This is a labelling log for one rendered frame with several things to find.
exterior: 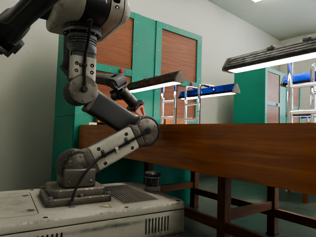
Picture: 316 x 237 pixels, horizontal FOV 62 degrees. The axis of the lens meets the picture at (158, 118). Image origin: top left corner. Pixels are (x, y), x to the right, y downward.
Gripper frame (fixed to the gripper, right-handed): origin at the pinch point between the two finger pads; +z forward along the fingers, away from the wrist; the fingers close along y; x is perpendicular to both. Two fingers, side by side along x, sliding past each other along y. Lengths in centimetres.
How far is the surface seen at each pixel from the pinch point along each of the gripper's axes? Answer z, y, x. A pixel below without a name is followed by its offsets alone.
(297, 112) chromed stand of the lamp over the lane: 27, -67, -28
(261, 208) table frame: 107, -20, -13
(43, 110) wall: -15, 161, 6
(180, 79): 2.3, -3.6, -32.9
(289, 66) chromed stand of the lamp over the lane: 12, -63, -44
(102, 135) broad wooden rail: 1.1, 31.5, 16.2
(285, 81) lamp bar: 41, -41, -69
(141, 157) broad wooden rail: 6.5, -14.6, 22.6
